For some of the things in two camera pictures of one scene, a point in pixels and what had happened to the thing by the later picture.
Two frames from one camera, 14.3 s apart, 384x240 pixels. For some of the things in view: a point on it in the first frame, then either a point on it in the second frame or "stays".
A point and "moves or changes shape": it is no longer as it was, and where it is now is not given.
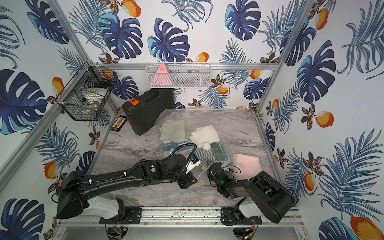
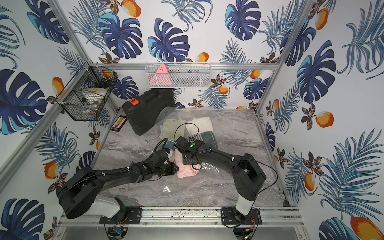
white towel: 205,134 to 198,125
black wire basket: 83,98 stays
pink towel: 250,166 moves or changes shape
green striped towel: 214,154 moves or changes shape
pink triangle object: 161,78 stays
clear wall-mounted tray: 179,75 stays
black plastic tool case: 144,111 stays
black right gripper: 209,170 to 184,161
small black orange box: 118,123 stays
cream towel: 172,131 stays
